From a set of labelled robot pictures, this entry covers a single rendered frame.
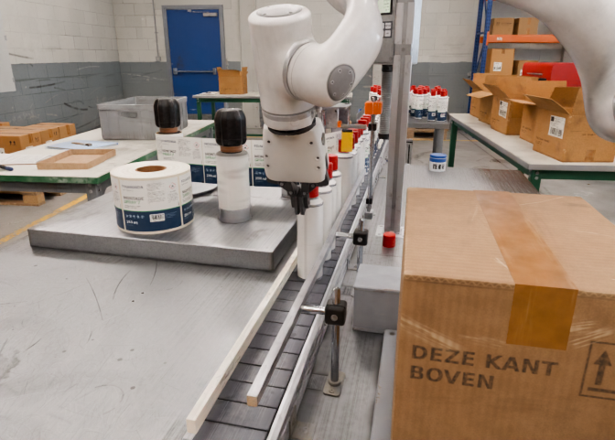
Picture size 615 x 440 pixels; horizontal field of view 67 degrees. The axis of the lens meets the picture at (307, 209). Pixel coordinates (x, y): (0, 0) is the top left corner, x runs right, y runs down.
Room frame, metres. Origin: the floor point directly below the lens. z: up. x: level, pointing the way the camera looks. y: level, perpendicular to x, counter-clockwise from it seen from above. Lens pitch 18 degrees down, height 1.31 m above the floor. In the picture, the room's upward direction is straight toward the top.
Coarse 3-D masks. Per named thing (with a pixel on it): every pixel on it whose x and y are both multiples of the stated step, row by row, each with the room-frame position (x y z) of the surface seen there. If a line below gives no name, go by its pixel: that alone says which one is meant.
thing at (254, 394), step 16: (352, 192) 1.18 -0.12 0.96; (336, 224) 0.93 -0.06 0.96; (320, 256) 0.77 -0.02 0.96; (304, 288) 0.64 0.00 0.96; (304, 304) 0.62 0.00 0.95; (288, 320) 0.55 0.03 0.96; (288, 336) 0.53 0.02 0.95; (272, 352) 0.48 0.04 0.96; (272, 368) 0.46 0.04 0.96; (256, 384) 0.42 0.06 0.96; (256, 400) 0.40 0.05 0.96
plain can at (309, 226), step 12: (312, 192) 0.83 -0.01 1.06; (312, 204) 0.83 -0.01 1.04; (300, 216) 0.83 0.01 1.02; (312, 216) 0.83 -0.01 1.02; (300, 228) 0.83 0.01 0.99; (312, 228) 0.83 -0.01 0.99; (300, 240) 0.83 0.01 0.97; (312, 240) 0.83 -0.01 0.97; (300, 252) 0.83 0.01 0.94; (312, 252) 0.83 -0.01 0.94; (300, 264) 0.83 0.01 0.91; (312, 264) 0.83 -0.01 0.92; (300, 276) 0.83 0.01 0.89
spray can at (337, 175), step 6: (330, 156) 1.06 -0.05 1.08; (336, 156) 1.06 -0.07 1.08; (336, 162) 1.06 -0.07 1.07; (336, 168) 1.06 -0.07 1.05; (336, 174) 1.05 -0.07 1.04; (336, 180) 1.05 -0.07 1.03; (336, 198) 1.05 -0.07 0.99; (336, 204) 1.05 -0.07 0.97; (336, 210) 1.05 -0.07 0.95; (336, 216) 1.05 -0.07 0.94
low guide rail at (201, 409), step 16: (288, 272) 0.81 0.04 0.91; (272, 288) 0.73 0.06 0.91; (272, 304) 0.71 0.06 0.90; (256, 320) 0.63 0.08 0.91; (240, 336) 0.59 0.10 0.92; (240, 352) 0.56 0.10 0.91; (224, 368) 0.51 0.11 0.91; (208, 384) 0.48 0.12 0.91; (224, 384) 0.50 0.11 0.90; (208, 400) 0.45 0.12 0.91; (192, 416) 0.43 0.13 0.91; (192, 432) 0.42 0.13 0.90
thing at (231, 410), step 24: (360, 192) 1.46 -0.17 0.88; (336, 240) 1.05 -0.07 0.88; (336, 264) 0.95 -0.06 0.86; (288, 288) 0.80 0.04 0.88; (312, 288) 0.80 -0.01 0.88; (288, 312) 0.71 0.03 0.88; (264, 336) 0.64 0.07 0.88; (240, 360) 0.58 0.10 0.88; (288, 360) 0.58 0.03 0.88; (240, 384) 0.52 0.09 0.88; (216, 408) 0.48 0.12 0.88; (240, 408) 0.48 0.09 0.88; (264, 408) 0.48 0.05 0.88; (216, 432) 0.44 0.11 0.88; (240, 432) 0.44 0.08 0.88; (264, 432) 0.44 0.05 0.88
